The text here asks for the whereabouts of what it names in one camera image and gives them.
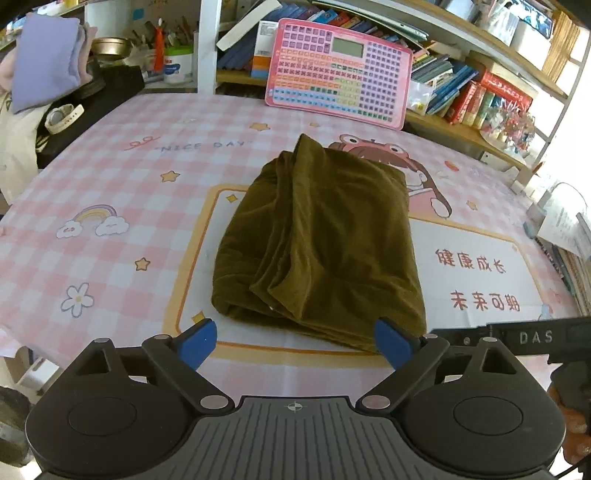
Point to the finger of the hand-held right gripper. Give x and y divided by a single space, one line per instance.
461 333

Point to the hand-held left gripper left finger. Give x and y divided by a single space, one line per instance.
198 341

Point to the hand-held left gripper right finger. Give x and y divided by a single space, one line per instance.
395 344

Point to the person's right hand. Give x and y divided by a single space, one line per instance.
577 424

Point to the stack of spiral notebooks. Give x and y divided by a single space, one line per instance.
570 272

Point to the white paper sheet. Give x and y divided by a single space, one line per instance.
565 230

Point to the teal eraser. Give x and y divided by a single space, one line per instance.
531 229

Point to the white charger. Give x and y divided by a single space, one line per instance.
551 203

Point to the pink checked cartoon desk mat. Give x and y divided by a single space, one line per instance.
115 175

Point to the colourful candy tree ornament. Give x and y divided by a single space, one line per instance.
510 127

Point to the red book with gold lettering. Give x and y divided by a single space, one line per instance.
505 90

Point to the row of books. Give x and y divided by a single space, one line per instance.
443 78

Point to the white smartwatch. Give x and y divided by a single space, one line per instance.
62 117

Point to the white printed cloth bag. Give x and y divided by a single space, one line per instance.
18 147

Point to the pink learning keyboard tablet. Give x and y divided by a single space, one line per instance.
323 78

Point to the white canister with blue label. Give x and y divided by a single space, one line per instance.
178 67

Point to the white bookshelf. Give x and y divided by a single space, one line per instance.
206 46

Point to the red tassel ornament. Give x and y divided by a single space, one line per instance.
159 46

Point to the white and orange medicine box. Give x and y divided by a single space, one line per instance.
264 50

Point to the pen holder with pens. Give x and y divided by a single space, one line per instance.
145 39

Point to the brass bowl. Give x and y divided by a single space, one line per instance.
111 46

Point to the lilac folded cloth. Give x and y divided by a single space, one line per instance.
41 64

